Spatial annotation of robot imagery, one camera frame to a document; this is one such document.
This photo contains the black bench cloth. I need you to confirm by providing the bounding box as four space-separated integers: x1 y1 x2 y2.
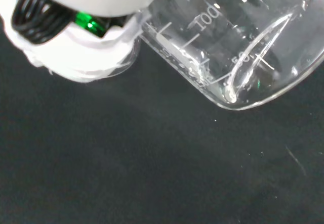
0 19 324 224

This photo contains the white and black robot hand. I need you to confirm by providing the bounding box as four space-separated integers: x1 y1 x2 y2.
0 0 178 82

